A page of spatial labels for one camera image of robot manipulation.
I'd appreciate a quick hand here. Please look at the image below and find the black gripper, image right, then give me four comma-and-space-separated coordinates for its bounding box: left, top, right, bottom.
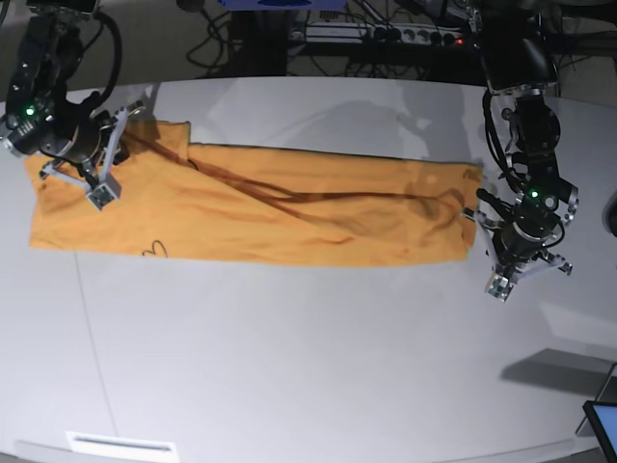
496, 212, 559, 265

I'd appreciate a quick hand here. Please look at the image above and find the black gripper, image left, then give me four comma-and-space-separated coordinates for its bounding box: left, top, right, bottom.
47, 113, 129, 168

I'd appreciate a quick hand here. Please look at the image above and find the orange yellow T-shirt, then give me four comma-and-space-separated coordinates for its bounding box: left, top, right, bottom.
24, 121, 483, 267

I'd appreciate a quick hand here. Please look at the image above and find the grey tablet stand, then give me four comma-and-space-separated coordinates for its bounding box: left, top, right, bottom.
576, 363, 616, 437

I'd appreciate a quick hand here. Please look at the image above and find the tablet screen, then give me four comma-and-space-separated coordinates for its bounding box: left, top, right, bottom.
594, 405, 616, 463

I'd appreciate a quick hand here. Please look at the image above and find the white power strip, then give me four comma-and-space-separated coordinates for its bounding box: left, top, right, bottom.
288, 21, 468, 47

